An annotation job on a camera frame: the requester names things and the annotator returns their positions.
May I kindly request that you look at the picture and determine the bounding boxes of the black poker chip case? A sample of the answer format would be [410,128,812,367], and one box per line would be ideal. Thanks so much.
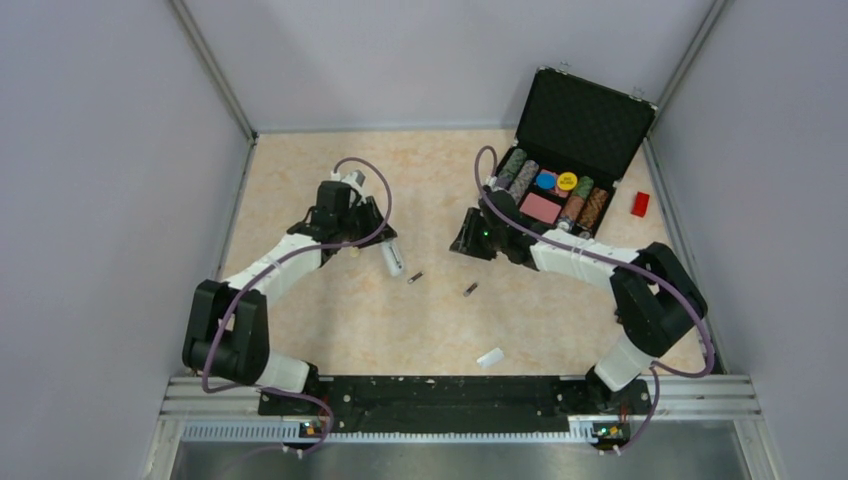
[494,67,657,238]

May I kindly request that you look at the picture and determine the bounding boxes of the green red chip stack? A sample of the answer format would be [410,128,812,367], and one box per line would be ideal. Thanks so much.
[556,176,595,231]

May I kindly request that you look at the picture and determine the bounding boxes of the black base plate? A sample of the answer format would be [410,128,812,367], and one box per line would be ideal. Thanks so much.
[258,375,650,434]

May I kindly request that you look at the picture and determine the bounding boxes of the pink card deck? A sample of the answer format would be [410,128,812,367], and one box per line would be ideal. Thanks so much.
[519,193,562,224]

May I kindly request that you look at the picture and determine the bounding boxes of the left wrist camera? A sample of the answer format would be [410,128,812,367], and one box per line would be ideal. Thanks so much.
[330,169,366,197]

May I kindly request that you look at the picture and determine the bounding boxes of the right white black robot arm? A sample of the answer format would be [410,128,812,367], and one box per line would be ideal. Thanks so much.
[450,191,708,412]

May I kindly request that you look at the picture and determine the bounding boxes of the white battery cover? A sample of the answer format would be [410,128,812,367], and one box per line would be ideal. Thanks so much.
[476,347,505,369]

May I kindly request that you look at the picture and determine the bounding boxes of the purple green chip stack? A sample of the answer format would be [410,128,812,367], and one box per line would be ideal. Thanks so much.
[494,148,527,190]

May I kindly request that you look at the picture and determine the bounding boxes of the red toy brick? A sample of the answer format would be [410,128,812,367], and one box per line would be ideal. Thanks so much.
[630,191,651,218]

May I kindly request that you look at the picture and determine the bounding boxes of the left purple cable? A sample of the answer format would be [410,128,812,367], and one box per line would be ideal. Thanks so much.
[200,156,394,458]

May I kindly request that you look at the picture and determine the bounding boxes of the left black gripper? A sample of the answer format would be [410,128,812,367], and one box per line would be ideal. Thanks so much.
[337,195,397,248]

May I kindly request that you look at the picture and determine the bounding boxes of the yellow big blind chip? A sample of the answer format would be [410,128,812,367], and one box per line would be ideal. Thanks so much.
[556,172,579,192]

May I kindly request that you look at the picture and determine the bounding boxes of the blue round chip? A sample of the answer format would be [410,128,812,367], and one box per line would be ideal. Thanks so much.
[535,171,557,190]

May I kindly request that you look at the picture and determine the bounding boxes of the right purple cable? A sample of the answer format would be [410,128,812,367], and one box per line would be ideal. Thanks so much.
[474,145,717,455]

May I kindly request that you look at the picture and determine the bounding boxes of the purple cable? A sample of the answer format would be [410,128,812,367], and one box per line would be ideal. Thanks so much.
[200,156,394,458]
[474,145,717,455]

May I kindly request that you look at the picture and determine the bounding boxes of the AAA battery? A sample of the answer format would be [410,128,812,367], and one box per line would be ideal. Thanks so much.
[407,271,424,284]
[463,282,479,297]

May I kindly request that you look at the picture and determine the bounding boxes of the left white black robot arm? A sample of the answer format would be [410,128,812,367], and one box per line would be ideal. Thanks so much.
[182,171,401,414]

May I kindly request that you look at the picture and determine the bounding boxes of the white remote control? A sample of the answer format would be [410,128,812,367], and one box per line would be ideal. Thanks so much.
[380,239,405,277]

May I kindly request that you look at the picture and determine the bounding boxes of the brown orange chip stack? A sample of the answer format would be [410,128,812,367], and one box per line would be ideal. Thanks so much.
[577,187,609,239]

